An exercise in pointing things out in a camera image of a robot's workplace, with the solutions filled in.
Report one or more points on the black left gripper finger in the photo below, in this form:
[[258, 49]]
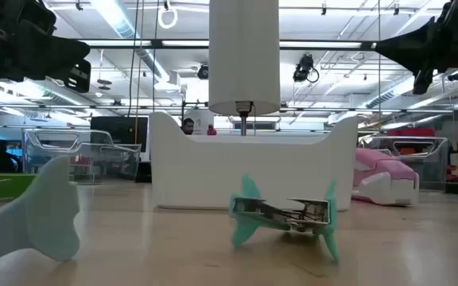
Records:
[[78, 75], [54, 53]]

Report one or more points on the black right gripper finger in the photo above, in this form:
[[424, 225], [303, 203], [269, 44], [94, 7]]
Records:
[[423, 81], [416, 47]]

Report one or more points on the pink stapler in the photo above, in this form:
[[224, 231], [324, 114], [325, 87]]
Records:
[[388, 182]]

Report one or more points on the pale mint staple remover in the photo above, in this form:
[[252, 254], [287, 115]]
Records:
[[46, 214]]

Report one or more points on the white plastic tray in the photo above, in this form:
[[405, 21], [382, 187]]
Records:
[[197, 171]]

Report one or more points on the teal staple remover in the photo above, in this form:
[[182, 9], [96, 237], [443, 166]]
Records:
[[249, 222]]

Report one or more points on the black ceiling speaker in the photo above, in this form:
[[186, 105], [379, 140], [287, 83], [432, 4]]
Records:
[[456, 75]]

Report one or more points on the red box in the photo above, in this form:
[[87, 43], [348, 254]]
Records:
[[410, 132]]

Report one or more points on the black monitor screen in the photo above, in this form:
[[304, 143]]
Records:
[[119, 133]]

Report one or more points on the clear plastic bin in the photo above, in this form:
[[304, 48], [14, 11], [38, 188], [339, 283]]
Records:
[[94, 159], [431, 167]]

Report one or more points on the black overhead beam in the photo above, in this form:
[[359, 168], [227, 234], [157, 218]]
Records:
[[181, 44]]

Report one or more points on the person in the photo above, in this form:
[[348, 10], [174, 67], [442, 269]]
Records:
[[1, 159], [188, 126]]

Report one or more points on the small red object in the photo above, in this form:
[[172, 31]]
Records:
[[212, 130]]

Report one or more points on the white hanging cylinder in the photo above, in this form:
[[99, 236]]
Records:
[[244, 55]]

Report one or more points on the small black ceiling camera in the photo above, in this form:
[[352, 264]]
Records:
[[203, 72]]

